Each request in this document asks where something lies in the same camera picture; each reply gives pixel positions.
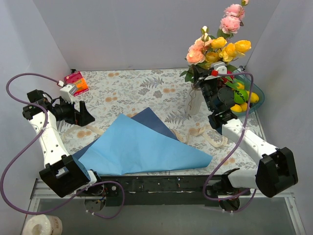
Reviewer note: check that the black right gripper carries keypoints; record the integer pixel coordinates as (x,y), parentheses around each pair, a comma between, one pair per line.
(200,77)

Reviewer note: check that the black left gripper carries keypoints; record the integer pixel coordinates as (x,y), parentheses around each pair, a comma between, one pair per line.
(75,114)

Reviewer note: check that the small pink bud stem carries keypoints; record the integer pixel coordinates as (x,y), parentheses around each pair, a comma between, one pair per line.
(196,55)

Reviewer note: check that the yellow rose stem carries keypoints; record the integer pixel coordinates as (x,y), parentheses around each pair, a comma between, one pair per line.
(221,50)

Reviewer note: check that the cream ribbon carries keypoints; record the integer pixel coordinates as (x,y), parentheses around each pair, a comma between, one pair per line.
(192,132)

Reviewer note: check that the pink rose stem long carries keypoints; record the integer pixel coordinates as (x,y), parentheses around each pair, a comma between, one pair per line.
(232,20)

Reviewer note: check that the blue wrapping paper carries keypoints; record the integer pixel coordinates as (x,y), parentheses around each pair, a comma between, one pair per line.
(129,145)

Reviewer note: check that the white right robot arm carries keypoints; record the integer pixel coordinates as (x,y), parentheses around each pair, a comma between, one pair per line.
(276,170)

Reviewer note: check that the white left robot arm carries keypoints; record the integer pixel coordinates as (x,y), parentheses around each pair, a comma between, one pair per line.
(63,173)

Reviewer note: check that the white ribbed ceramic vase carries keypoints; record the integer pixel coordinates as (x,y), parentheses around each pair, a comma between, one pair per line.
(193,101)

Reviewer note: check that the pink dragon fruit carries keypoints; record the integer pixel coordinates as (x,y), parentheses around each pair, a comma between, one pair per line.
(228,79)

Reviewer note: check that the floral patterned table mat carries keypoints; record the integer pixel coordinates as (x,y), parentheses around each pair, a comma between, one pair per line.
(112,93)

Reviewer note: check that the orange pink snack box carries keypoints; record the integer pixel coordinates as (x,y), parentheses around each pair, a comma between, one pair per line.
(79,81)

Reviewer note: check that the yellow lemon back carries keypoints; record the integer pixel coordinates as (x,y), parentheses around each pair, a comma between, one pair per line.
(240,86)

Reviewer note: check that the yellow lemon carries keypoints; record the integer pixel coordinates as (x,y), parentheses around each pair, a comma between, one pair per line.
(236,108)
(254,98)
(240,86)
(244,107)

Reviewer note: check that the yellow lemon front left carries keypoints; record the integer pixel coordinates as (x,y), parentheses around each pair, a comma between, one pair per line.
(236,108)

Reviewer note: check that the yellow lemon front right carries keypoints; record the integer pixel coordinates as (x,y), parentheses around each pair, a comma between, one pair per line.
(244,107)

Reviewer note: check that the teal plastic fruit basket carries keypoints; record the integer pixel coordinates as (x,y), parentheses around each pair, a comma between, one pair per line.
(245,79)

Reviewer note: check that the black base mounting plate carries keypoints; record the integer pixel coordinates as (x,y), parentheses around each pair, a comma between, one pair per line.
(165,190)

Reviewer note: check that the white tape roll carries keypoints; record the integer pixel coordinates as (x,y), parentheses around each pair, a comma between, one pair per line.
(43,225)

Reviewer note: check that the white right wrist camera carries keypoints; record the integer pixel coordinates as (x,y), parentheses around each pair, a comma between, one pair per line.
(218,69)

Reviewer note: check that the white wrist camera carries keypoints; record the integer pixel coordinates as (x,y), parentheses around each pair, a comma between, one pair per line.
(218,69)
(67,92)

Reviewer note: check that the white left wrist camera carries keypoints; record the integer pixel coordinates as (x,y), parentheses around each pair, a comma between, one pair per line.
(67,92)

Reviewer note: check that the aluminium rail frame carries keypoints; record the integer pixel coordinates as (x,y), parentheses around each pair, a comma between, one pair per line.
(259,215)

